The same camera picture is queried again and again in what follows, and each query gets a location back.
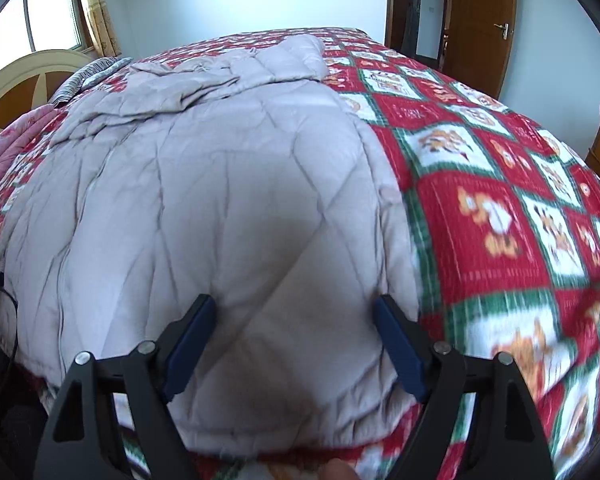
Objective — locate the light pink quilted down jacket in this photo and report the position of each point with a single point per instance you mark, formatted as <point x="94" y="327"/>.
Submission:
<point x="244" y="177"/>

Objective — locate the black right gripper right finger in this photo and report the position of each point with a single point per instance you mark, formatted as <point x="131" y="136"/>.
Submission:
<point x="505" y="439"/>

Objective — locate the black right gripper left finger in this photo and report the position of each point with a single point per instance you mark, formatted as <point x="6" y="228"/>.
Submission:
<point x="81" y="438"/>

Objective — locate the pink folded blanket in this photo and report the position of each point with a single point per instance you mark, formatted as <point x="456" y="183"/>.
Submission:
<point x="15" y="137"/>

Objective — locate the silver door handle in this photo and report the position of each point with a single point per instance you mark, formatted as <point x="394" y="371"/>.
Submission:
<point x="504" y="29"/>

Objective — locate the striped grey pillow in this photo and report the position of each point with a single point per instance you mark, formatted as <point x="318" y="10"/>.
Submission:
<point x="86" y="78"/>

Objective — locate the yellow right curtain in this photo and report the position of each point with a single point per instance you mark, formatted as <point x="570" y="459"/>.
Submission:
<point x="100" y="27"/>

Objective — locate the cream and brown headboard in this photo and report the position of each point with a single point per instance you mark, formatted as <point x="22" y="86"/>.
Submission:
<point x="30" y="81"/>

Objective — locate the red patterned bed sheet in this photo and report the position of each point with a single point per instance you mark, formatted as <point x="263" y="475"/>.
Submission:
<point x="504" y="221"/>

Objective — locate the aluminium frame window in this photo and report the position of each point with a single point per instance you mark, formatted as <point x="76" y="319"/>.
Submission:
<point x="28" y="26"/>

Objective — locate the brown wooden door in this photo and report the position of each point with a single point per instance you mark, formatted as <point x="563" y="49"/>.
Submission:
<point x="476" y="54"/>

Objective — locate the person's right hand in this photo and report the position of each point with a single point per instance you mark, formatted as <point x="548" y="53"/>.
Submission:
<point x="337" y="470"/>

